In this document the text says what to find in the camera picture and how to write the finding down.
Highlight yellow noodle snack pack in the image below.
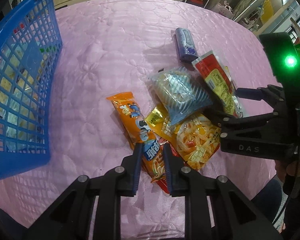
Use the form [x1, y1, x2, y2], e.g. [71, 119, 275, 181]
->
[146, 103, 221, 170]

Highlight red yellow snack pouch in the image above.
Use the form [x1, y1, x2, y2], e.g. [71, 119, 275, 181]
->
[192, 50, 244, 118]

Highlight small red snack packet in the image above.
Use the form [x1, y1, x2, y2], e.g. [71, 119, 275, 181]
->
[159, 139, 185, 197]

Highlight orange cartoon snack pack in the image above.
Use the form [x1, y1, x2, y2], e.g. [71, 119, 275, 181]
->
[107, 92, 165, 182]

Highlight pink gift bag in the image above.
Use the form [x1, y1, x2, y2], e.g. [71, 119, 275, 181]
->
[211, 1, 234, 19]

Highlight pink quilted tablecloth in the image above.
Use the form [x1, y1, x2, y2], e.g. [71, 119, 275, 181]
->
[0, 0, 275, 227]

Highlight blue plastic basket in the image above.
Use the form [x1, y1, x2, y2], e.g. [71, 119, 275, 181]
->
[0, 0, 63, 180]

